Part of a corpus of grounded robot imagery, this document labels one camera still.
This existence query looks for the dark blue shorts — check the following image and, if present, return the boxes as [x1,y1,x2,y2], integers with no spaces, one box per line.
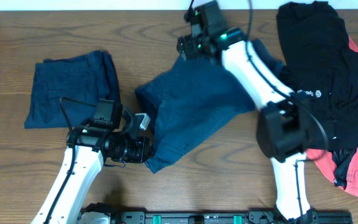
[134,39,285,174]
[24,50,121,129]

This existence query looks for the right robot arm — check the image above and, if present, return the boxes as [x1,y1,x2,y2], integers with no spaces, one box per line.
[177,1,315,223]

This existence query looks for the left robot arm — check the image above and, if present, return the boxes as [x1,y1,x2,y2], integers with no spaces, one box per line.
[33,100,154,223]

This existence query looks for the folded dark blue shorts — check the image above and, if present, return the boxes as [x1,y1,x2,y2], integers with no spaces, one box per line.
[24,50,121,129]

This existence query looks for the black printed t-shirt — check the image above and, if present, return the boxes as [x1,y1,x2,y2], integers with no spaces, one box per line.
[276,1,358,150]

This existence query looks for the black shiny garment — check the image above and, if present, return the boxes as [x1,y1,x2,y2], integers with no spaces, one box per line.
[331,102,358,189]

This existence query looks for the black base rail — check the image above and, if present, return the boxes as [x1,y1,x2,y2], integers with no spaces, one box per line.
[73,203,353,224]

